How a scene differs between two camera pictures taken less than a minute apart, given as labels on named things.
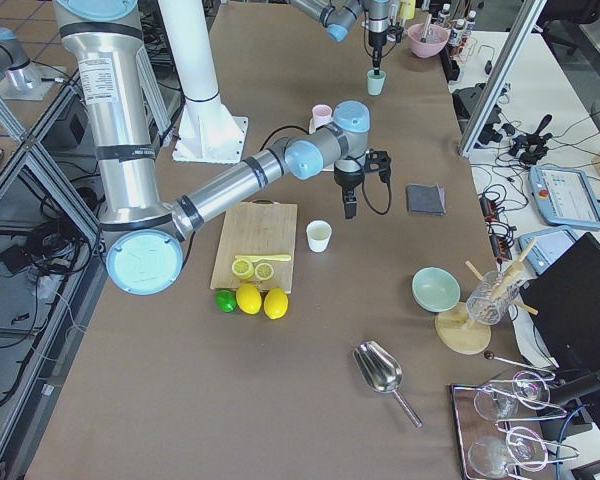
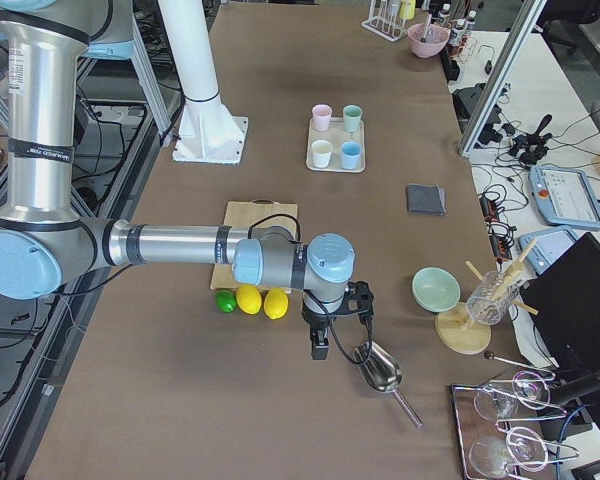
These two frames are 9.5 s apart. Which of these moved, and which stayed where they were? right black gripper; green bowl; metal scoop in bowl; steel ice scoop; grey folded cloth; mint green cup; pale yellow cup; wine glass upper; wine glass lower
Moved: pale yellow cup; right black gripper; mint green cup
Stayed: grey folded cloth; wine glass lower; metal scoop in bowl; wine glass upper; green bowl; steel ice scoop
